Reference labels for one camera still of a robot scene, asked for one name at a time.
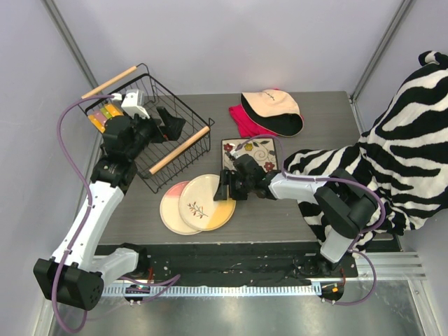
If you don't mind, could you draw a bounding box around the orange dotted round plate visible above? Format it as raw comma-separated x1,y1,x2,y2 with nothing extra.
178,174,236,231

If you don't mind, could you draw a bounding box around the cream flower square plate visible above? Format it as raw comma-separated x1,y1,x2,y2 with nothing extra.
220,138,278,172

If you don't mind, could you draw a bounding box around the cream round plate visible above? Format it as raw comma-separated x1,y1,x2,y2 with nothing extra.
160,181,200,236

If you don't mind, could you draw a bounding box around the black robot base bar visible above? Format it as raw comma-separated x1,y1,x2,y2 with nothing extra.
94,241,361,285

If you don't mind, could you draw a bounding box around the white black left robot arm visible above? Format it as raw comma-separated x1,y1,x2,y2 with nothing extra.
33,115,168,311

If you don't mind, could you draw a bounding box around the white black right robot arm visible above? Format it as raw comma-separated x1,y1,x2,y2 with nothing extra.
213,154,386,277

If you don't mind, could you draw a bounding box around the green dotted round plate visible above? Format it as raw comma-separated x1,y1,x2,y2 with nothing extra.
100,103,123,120

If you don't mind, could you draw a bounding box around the pink dotted round plate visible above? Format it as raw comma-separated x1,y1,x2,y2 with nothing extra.
90,110,110,132

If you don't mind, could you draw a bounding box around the red folded cloth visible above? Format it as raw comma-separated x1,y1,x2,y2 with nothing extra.
228,89,284,138

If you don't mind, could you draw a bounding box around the beige black bucket hat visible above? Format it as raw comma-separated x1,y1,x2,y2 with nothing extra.
240,89,304,137

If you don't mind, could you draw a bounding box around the zebra striped blanket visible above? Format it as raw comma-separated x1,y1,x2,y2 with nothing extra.
283,50,447,251

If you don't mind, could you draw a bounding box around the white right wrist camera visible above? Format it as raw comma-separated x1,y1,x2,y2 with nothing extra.
223,143,239,162

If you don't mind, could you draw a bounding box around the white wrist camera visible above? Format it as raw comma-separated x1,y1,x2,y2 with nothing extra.
112,89,150,119
223,143,239,162

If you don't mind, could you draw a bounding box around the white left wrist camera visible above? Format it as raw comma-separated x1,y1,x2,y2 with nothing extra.
112,89,150,119

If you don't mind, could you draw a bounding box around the black wire dish rack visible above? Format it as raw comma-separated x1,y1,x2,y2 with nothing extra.
79,63,214,193

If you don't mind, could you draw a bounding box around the grey slotted cable duct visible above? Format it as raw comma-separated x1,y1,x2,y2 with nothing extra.
102,282,321,298

